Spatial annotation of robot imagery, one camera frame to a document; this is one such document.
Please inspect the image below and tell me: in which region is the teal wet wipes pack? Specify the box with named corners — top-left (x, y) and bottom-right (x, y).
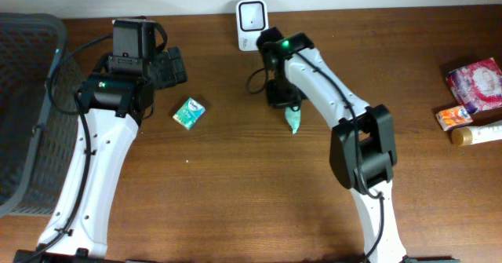
top-left (285, 106), bottom-right (301, 134)

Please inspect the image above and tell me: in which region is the small teal tissue pack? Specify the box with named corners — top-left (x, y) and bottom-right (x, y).
top-left (173, 97), bottom-right (206, 130)

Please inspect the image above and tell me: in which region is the orange tissue pack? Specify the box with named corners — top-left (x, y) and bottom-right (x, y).
top-left (435, 105), bottom-right (473, 131)

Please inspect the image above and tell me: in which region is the white bottle with cork cap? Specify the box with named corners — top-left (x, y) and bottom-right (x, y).
top-left (451, 121), bottom-right (501, 146)

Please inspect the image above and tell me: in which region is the red purple tissue pack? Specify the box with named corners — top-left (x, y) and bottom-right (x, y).
top-left (446, 57), bottom-right (501, 115)

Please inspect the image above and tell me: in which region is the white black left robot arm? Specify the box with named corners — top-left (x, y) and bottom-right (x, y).
top-left (13, 47), bottom-right (187, 262)

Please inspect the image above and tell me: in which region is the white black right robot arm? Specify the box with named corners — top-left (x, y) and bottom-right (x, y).
top-left (256, 27), bottom-right (406, 262)

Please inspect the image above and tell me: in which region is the dark plastic mesh basket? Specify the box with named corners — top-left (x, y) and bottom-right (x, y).
top-left (1, 13), bottom-right (84, 216)

